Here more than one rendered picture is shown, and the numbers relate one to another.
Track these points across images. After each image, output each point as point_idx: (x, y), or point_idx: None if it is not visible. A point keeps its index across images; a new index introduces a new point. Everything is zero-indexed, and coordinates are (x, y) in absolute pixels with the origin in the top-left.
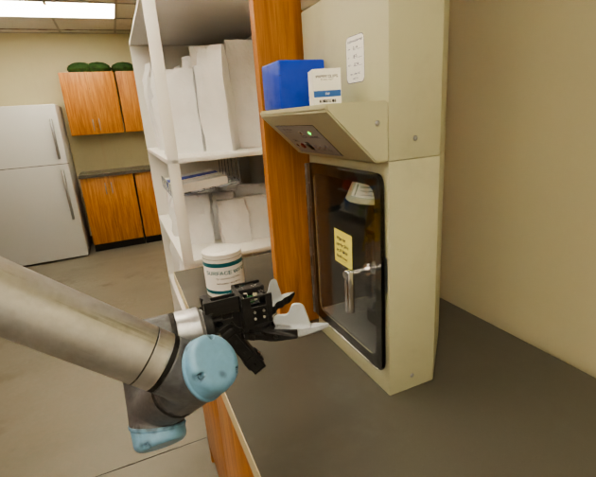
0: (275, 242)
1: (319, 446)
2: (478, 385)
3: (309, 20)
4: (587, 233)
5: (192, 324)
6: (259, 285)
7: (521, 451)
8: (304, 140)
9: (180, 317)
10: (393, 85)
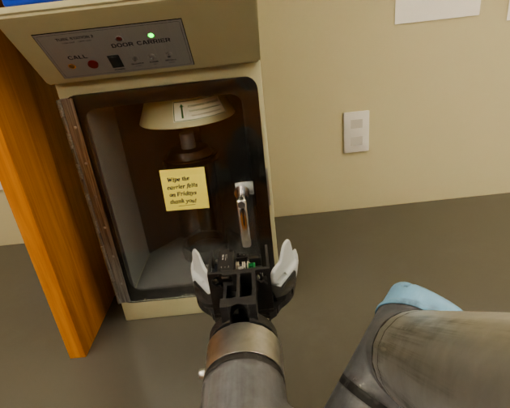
0: (43, 239)
1: (324, 376)
2: (299, 256)
3: None
4: (288, 115)
5: (269, 339)
6: (229, 252)
7: (373, 265)
8: (108, 53)
9: (253, 345)
10: None
